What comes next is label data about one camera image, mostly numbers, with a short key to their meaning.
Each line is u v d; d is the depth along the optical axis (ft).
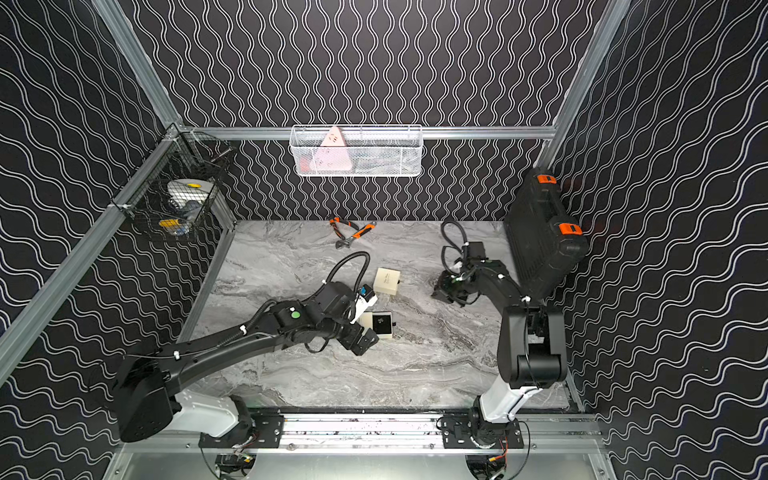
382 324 3.03
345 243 3.72
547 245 2.81
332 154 2.90
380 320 3.03
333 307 1.96
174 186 2.61
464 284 2.31
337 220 3.97
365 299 2.26
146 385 1.30
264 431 2.49
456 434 2.40
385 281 3.28
